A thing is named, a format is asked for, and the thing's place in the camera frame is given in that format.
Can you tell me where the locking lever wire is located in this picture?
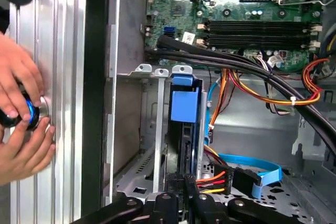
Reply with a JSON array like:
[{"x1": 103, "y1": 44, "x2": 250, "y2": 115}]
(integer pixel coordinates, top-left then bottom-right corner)
[{"x1": 280, "y1": 0, "x2": 331, "y2": 6}]

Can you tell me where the person's right hand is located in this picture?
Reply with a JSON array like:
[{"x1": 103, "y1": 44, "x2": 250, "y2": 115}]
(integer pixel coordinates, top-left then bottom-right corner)
[{"x1": 0, "y1": 117, "x2": 57, "y2": 187}]

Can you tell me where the silver disk bay cage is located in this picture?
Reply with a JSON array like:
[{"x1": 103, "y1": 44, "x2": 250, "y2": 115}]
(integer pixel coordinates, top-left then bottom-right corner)
[{"x1": 115, "y1": 63, "x2": 229, "y2": 201}]

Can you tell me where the round black tool blue ring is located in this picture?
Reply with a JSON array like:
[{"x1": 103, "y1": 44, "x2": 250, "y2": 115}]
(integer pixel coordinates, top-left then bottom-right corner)
[{"x1": 0, "y1": 91, "x2": 52, "y2": 132}]

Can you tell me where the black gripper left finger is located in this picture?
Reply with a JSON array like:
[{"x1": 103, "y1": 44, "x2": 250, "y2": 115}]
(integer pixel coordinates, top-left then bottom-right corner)
[{"x1": 70, "y1": 174, "x2": 184, "y2": 224}]

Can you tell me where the white cable label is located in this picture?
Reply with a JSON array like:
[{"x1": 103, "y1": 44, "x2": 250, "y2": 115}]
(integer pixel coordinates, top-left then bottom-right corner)
[{"x1": 181, "y1": 31, "x2": 196, "y2": 45}]

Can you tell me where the black PC case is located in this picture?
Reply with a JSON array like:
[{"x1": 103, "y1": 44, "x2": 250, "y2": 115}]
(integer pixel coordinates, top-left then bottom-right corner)
[{"x1": 81, "y1": 0, "x2": 336, "y2": 224}]

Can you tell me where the person's left hand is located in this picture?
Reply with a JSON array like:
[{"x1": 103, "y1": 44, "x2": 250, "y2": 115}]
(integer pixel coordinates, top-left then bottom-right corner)
[{"x1": 0, "y1": 34, "x2": 45, "y2": 120}]

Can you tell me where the blue data wire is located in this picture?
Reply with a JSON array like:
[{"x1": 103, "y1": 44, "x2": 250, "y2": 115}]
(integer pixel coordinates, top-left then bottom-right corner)
[{"x1": 206, "y1": 78, "x2": 284, "y2": 199}]

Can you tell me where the orange yellow wire bundle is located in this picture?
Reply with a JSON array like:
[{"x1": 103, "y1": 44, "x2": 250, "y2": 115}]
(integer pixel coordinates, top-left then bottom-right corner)
[{"x1": 228, "y1": 58, "x2": 331, "y2": 109}]

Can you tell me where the hard disk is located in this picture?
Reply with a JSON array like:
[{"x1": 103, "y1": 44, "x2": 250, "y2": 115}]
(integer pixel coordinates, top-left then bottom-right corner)
[{"x1": 165, "y1": 76, "x2": 211, "y2": 180}]

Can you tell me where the black RAM slot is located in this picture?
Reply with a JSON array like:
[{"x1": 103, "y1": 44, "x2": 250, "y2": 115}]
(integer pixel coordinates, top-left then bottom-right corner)
[
  {"x1": 208, "y1": 26, "x2": 322, "y2": 33},
  {"x1": 207, "y1": 39, "x2": 320, "y2": 48},
  {"x1": 208, "y1": 33, "x2": 320, "y2": 40},
  {"x1": 208, "y1": 20, "x2": 322, "y2": 27}
]

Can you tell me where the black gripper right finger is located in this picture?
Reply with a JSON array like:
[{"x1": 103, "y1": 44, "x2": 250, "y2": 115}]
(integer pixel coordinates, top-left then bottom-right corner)
[{"x1": 185, "y1": 174, "x2": 300, "y2": 224}]

